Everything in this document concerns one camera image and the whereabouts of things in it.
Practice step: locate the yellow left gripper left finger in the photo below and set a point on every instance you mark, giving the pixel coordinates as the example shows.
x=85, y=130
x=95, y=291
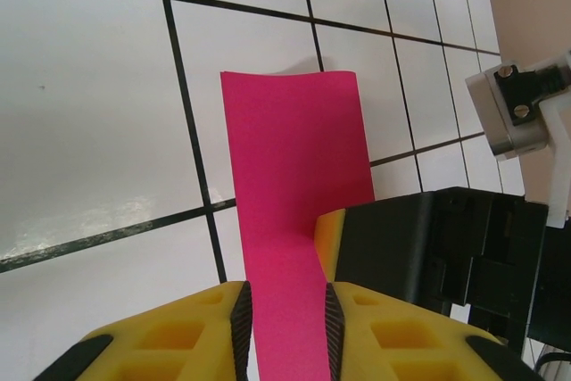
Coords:
x=178, y=336

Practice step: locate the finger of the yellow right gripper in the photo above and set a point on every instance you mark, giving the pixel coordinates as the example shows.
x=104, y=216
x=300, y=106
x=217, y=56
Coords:
x=330, y=238

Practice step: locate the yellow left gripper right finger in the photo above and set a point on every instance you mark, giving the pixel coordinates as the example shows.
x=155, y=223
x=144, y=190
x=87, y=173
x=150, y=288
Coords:
x=401, y=345

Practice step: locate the pink square paper sheet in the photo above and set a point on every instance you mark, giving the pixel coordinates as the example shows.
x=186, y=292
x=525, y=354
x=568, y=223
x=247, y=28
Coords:
x=294, y=167

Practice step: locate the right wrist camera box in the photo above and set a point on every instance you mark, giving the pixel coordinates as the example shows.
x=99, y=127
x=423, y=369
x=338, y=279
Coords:
x=513, y=140

